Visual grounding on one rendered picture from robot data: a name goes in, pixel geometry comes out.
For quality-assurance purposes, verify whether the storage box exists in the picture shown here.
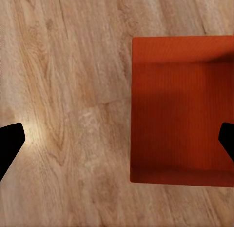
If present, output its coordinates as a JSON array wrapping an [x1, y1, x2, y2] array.
[[130, 36, 234, 187]]

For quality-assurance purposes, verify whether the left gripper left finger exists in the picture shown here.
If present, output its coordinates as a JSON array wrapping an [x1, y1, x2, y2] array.
[[0, 123, 25, 181]]

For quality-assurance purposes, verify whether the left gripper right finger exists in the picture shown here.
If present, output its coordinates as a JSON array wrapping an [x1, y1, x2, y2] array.
[[218, 122, 234, 162]]

